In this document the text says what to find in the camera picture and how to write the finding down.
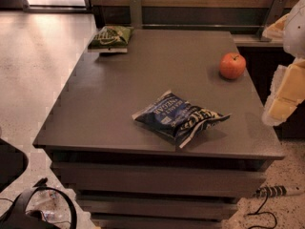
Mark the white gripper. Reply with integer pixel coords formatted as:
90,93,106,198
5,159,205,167
262,0,305,126

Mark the blue chip bag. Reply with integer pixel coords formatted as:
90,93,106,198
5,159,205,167
132,91,230,149

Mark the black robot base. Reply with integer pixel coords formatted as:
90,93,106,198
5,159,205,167
0,139,29,193

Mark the green jalapeno chip bag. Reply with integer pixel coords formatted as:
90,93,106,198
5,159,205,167
88,25,133,53

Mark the red apple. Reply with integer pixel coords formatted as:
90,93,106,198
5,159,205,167
219,52,246,80

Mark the white power strip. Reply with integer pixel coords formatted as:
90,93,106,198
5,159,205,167
254,184,305,198

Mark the grey drawer cabinet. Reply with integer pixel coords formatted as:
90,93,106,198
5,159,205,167
34,30,283,229

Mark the grey metal wall bracket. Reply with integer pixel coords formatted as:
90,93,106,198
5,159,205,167
129,0,143,29
256,0,288,42

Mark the wooden wall counter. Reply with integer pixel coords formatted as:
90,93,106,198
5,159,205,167
89,0,298,47

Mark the black power cable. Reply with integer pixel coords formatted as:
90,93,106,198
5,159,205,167
247,193,278,229

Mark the black curved cable hoop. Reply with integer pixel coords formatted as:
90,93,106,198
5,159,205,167
0,178,77,229

